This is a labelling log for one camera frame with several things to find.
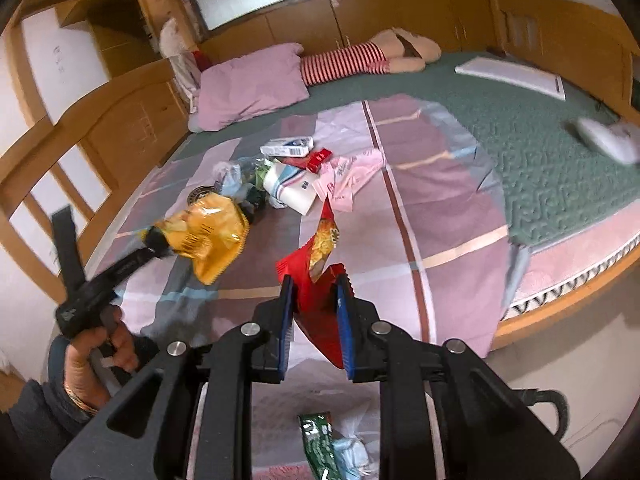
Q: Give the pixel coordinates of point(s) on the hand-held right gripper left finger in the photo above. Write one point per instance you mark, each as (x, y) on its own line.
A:
(286, 321)

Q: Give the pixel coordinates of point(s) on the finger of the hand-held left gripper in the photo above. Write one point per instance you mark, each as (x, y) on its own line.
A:
(66, 242)
(132, 262)

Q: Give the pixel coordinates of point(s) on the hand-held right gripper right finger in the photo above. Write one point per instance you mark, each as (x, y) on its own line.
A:
(345, 326)

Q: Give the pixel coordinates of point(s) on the yellow snack bag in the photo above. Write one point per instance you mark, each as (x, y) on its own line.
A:
(210, 240)

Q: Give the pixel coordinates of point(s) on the red snack bag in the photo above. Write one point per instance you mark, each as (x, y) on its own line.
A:
(325, 240)

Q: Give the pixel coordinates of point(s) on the white plastic garbage bag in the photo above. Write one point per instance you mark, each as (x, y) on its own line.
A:
(361, 427)

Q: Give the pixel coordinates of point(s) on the person's left forearm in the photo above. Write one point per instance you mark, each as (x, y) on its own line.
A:
(37, 422)

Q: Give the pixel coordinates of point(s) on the person's left hand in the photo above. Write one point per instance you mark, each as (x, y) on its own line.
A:
(80, 367)

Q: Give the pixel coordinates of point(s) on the round dark badge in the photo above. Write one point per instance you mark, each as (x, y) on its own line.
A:
(200, 195)

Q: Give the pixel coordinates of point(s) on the green snack packet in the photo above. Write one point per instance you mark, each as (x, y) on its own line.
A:
(315, 440)

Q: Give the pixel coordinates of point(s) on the light blue crumpled paper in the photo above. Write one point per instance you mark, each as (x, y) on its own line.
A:
(350, 452)

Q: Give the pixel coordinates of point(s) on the thin white plastic bag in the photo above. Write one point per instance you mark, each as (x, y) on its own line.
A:
(232, 177)

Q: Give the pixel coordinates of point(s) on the white paper cup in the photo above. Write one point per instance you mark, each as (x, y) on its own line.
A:
(292, 187)

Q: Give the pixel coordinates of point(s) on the pink patchwork blanket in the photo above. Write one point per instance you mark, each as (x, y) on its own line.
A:
(440, 210)

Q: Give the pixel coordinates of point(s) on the pink plastic bag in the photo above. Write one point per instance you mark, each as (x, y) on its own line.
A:
(350, 175)

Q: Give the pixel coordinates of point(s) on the red cigarette box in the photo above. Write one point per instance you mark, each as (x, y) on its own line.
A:
(317, 160)

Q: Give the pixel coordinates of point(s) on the white and blue carton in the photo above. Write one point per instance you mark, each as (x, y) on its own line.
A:
(287, 147)

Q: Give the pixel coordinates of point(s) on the pink pillow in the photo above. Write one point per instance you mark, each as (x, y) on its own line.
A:
(245, 85)

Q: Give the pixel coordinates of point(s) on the pink mattress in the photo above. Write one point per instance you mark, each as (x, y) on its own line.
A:
(565, 262)

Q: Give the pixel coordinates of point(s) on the white cloth bundle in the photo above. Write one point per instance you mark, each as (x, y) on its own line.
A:
(172, 35)

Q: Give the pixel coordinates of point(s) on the striped plush doll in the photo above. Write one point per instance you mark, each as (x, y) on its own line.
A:
(350, 62)

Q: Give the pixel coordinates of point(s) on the white flat box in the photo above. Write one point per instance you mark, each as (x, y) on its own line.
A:
(510, 72)

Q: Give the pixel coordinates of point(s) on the white blurred object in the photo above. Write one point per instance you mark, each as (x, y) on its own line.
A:
(605, 140)

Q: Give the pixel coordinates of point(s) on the wooden bed frame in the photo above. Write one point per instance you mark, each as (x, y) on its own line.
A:
(130, 110)

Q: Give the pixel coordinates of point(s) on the wooden wall cabinet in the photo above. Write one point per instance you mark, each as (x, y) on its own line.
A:
(300, 20)

